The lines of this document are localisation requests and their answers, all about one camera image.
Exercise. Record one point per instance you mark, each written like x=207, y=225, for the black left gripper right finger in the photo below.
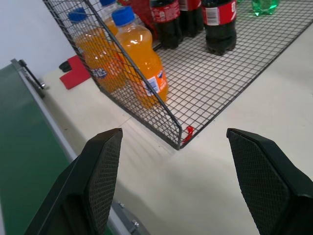
x=266, y=186

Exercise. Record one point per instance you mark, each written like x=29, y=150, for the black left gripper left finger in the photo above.
x=80, y=186

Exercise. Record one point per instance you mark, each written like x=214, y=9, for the green conveyor belt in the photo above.
x=22, y=147

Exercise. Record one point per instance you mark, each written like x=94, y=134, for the red zip tie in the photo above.
x=188, y=134

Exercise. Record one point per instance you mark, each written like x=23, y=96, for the red flat card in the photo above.
x=74, y=72

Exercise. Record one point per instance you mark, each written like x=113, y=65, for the black round disc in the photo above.
x=64, y=66

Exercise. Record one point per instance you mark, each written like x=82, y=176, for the orange soda bottle blue cap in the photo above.
x=97, y=58
x=110, y=17
x=141, y=58

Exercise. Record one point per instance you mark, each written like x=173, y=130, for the cola bottle red label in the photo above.
x=192, y=17
x=167, y=22
x=220, y=27

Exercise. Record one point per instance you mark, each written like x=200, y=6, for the green soda bottle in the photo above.
x=264, y=6

